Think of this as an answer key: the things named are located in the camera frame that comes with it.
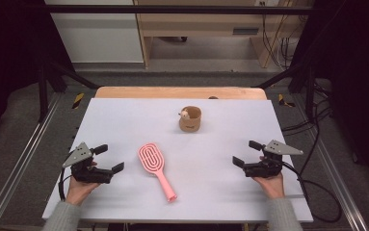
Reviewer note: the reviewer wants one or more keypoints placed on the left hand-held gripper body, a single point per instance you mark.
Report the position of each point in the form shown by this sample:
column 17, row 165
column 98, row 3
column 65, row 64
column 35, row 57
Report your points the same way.
column 87, row 173

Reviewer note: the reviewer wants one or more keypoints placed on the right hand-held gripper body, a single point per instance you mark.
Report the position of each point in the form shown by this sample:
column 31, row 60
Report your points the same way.
column 265, row 168

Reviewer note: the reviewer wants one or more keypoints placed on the pink hairbrush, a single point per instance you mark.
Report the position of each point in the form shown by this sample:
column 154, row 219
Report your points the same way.
column 151, row 159

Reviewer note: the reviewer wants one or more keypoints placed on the brown cup with animal figure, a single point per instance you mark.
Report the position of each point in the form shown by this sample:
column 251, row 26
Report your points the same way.
column 190, row 123

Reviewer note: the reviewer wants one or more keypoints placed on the person's left hand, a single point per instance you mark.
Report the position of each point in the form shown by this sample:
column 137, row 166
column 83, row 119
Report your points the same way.
column 79, row 191

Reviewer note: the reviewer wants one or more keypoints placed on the person's right hand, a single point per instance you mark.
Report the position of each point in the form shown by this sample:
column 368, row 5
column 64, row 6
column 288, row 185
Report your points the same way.
column 273, row 186

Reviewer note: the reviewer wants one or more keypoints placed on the yellow black floor tape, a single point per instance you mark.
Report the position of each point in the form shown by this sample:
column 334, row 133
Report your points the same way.
column 78, row 100
column 282, row 100

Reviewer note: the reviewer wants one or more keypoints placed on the wooden table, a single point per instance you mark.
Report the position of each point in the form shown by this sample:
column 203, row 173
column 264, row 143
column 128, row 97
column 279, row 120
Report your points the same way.
column 172, row 93

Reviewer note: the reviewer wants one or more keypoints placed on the white cabinet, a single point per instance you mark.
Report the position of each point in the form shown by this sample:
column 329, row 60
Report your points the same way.
column 98, row 38

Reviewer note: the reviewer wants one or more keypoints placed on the black curtain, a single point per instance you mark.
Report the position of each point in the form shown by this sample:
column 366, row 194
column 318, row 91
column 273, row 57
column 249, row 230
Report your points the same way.
column 8, row 48
column 355, row 64

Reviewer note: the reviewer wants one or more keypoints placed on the light wooden desk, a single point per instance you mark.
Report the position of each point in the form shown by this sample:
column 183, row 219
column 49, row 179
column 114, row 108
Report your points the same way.
column 198, row 24

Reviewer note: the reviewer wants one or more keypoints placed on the aluminium floor rail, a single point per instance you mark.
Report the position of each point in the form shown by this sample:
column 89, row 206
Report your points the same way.
column 18, row 160
column 339, row 189

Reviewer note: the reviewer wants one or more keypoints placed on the black frame strut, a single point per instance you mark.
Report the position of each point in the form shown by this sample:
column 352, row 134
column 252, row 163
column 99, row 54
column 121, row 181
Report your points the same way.
column 43, row 93
column 310, row 93

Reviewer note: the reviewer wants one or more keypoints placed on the black horizontal frame bar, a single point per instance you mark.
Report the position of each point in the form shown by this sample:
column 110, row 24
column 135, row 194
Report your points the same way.
column 172, row 9

